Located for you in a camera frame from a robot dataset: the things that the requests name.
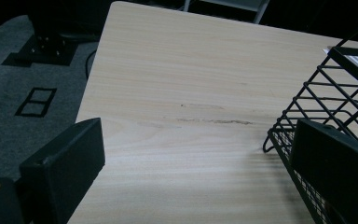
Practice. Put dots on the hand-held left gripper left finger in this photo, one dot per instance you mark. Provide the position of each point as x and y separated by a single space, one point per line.
65 161

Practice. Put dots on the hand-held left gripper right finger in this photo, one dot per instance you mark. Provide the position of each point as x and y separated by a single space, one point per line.
338 161

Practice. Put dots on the black stand base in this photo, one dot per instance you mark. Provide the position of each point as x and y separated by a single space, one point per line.
48 51

